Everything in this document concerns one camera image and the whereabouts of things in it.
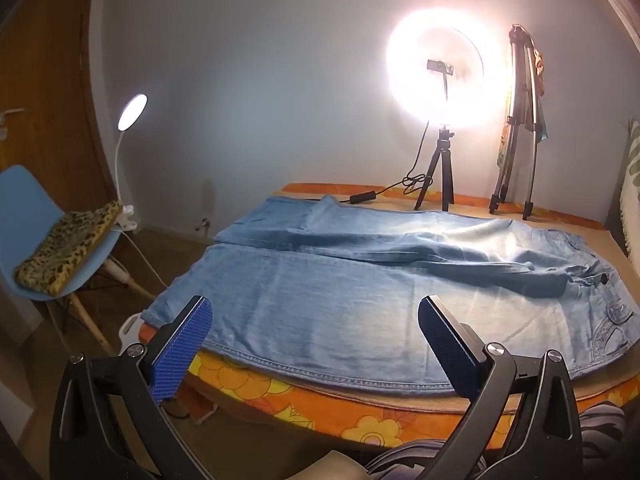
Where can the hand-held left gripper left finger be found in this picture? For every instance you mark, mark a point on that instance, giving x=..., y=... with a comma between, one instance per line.
x=182, y=345

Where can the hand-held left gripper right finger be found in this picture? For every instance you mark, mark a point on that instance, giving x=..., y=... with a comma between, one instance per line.
x=452, y=360

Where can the blue denim pants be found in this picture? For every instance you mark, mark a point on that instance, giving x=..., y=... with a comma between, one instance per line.
x=325, y=300

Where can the white plastic object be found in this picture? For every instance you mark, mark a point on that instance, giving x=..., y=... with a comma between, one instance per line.
x=127, y=327

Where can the orange floral sheet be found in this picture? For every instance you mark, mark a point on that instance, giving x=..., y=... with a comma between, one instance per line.
x=350, y=420

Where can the metal door stopper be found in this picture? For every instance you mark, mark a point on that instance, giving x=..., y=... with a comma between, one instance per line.
x=202, y=224

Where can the leopard print cushion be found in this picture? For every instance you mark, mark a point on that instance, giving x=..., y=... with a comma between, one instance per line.
x=65, y=245

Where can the blue chair with wooden legs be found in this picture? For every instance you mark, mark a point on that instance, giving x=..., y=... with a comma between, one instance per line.
x=30, y=195

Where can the colourful hanging cloth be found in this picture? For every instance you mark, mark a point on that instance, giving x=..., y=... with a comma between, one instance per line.
x=503, y=147

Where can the white clip lamp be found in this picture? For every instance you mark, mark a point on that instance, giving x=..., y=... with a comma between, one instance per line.
x=132, y=110

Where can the white pillow with green leaves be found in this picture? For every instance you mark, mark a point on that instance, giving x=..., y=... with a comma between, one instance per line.
x=632, y=170

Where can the tall silver tripod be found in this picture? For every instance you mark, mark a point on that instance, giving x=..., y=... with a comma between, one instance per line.
x=520, y=85

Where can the black phone holder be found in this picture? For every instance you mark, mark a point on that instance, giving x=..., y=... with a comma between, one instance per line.
x=440, y=67

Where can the wooden door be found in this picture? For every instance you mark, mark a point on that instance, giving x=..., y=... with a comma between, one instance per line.
x=45, y=85

